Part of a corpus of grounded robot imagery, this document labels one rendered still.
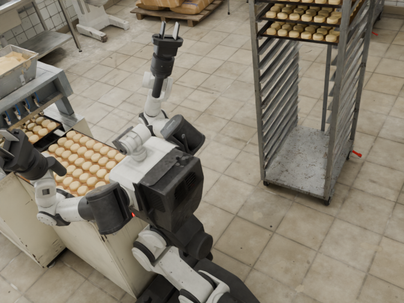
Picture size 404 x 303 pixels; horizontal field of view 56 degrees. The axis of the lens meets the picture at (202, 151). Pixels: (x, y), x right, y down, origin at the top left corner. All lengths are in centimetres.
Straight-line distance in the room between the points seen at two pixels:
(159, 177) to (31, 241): 145
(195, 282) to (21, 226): 110
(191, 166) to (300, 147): 172
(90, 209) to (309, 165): 183
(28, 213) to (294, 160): 181
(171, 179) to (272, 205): 154
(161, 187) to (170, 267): 84
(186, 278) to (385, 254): 124
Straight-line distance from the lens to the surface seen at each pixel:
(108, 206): 132
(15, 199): 242
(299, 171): 278
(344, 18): 188
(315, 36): 201
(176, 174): 132
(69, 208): 145
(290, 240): 259
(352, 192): 289
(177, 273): 206
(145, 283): 239
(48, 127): 237
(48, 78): 228
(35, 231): 260
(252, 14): 203
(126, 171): 139
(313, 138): 303
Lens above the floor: 216
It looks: 42 degrees down
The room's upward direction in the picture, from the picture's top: 12 degrees counter-clockwise
